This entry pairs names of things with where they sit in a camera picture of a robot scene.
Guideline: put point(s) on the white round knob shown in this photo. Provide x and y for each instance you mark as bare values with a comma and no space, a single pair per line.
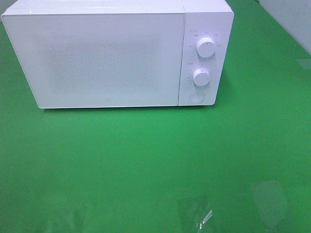
206,47
201,77

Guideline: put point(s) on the white microwave door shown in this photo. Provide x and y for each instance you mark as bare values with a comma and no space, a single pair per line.
86,61

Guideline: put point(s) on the round white door-release button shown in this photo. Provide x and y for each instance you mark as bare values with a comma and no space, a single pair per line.
197,97

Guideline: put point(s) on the white microwave oven body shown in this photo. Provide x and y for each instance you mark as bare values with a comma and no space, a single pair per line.
212,18

